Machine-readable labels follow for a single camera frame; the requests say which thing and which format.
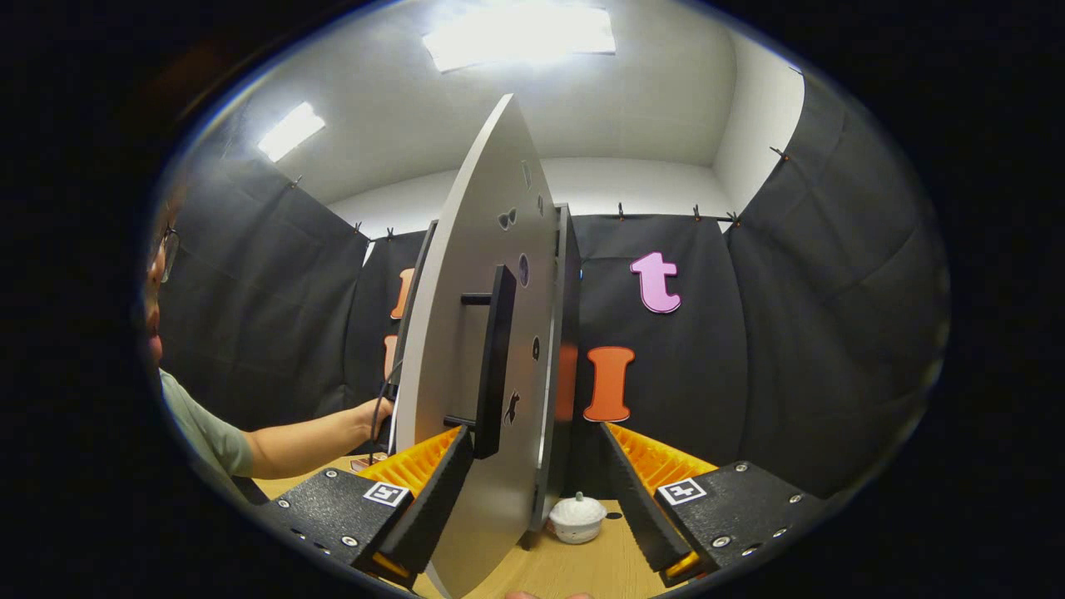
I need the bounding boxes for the white lidded bowl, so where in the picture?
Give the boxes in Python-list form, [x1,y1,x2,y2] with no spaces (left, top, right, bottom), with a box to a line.
[547,491,608,546]

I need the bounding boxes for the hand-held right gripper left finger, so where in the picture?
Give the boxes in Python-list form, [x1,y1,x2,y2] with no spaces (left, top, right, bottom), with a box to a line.
[254,426,477,590]

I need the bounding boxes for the person's glasses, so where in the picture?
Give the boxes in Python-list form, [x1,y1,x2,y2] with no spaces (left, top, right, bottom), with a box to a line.
[158,223,181,284]

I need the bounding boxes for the dark grey cabinet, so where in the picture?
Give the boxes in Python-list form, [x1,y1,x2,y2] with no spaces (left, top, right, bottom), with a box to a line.
[398,204,583,550]

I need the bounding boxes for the green t-shirt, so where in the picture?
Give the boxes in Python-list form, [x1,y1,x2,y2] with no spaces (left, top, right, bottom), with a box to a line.
[158,369,255,500]

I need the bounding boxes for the black cabinet door handle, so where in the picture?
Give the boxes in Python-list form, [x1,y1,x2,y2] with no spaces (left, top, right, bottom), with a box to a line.
[443,265,518,460]

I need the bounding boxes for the beige cabinet door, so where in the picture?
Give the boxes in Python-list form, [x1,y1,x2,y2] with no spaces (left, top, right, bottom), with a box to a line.
[393,93,560,599]

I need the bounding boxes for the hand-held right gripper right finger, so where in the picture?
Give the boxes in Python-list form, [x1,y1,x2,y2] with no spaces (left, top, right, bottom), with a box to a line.
[599,422,826,588]

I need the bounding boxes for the row of black cloth clips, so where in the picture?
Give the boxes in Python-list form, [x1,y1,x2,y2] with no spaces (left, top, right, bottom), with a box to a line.
[291,146,787,242]

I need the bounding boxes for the person's head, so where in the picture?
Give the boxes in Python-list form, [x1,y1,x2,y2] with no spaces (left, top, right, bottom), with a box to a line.
[143,187,180,367]

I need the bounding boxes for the small ceiling light panel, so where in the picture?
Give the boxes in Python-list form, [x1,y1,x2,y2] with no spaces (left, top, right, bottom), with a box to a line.
[256,101,327,163]

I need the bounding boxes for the large ceiling light panel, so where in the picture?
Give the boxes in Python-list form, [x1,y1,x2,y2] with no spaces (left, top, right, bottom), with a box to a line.
[422,4,617,74]

